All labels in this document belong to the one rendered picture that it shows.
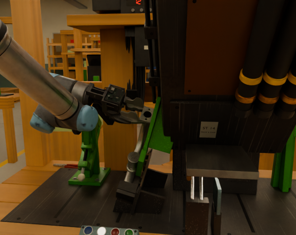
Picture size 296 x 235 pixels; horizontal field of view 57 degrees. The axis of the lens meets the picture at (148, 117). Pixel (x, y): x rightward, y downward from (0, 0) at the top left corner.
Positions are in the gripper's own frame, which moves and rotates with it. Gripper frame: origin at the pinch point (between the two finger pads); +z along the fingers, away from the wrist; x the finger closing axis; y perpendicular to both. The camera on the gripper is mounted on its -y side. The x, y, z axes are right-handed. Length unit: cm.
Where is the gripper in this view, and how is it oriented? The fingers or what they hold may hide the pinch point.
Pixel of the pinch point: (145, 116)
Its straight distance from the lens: 89.8
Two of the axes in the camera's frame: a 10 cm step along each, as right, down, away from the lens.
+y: 1.1, -5.2, -8.5
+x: 2.8, -8.0, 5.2
